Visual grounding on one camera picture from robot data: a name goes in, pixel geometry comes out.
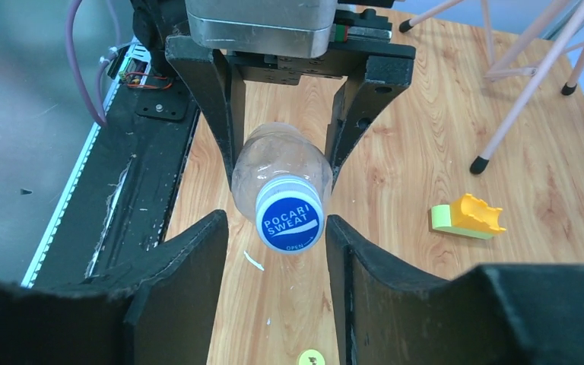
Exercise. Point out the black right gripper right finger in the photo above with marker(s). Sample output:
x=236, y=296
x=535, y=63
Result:
x=389, y=312

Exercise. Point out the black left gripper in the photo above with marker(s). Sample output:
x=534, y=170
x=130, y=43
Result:
x=359, y=49

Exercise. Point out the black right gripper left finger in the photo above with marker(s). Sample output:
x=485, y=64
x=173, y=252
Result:
x=156, y=309

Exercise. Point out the yellow bottle cap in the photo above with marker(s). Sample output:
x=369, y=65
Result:
x=310, y=357

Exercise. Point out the blue Pocari Sweat cap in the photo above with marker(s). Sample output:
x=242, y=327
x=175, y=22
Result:
x=289, y=214

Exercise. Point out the yellow green toy block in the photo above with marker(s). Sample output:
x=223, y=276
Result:
x=467, y=216

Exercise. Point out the pink music stand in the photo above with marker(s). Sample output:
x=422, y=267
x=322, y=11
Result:
x=570, y=38

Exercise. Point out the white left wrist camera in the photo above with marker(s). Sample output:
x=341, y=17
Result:
x=291, y=28

